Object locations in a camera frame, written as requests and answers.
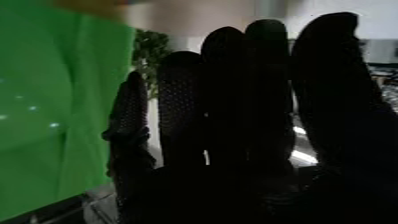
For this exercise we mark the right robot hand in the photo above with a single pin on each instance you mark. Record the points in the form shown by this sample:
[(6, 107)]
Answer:
[(260, 140)]

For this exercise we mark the green plant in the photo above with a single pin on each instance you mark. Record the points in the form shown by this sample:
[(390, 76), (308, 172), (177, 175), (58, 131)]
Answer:
[(150, 55)]

